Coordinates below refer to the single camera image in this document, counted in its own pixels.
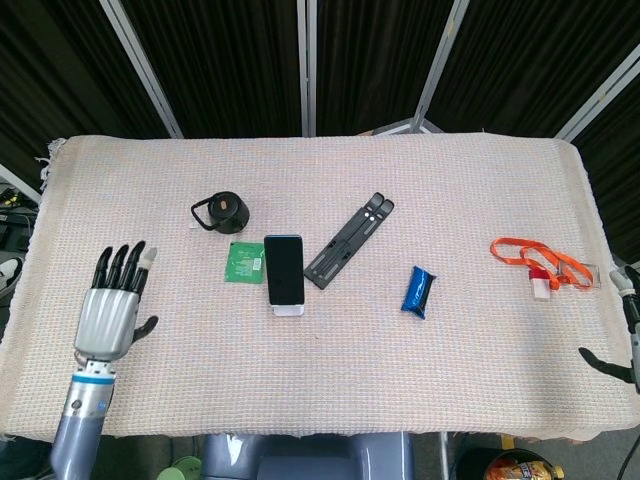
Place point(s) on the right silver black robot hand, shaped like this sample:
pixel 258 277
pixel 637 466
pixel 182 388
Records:
pixel 635 350

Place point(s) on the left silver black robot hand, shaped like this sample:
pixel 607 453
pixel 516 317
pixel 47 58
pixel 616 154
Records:
pixel 107 320

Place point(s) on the black smartphone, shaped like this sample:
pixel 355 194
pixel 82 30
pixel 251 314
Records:
pixel 284 270

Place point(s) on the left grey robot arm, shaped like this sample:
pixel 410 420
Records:
pixel 82 410

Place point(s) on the orange snack bag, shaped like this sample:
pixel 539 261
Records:
pixel 520 470

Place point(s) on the white phone stand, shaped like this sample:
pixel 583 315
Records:
pixel 289 311

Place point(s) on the black folding laptop stand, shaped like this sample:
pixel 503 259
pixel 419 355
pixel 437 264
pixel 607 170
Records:
pixel 345 240

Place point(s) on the clear badge holder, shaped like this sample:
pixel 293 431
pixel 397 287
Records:
pixel 592 272

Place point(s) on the white shoe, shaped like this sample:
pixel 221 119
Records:
pixel 9 272

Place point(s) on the red white small tag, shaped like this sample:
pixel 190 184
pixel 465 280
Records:
pixel 540 290

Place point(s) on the green circuit board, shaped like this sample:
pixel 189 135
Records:
pixel 242 262

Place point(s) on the black round lid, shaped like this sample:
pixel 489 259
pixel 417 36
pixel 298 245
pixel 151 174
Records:
pixel 230 212

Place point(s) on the green round object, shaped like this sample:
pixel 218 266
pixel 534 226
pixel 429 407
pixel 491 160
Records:
pixel 184 470

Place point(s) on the metal table leg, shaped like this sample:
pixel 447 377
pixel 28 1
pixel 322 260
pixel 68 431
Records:
pixel 444 457

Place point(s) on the blue snack packet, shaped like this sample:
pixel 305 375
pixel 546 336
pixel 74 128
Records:
pixel 417 292

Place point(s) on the grey blue robot torso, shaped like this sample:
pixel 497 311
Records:
pixel 300 460

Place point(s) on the beige woven tablecloth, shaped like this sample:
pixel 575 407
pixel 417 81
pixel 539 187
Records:
pixel 350 375

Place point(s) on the black pleated partition panel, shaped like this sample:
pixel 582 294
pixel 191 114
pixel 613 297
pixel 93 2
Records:
pixel 370 60
pixel 50 75
pixel 530 65
pixel 225 65

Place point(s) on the grey metal partition post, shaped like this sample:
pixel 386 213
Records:
pixel 440 65
pixel 600 92
pixel 142 65
pixel 307 65

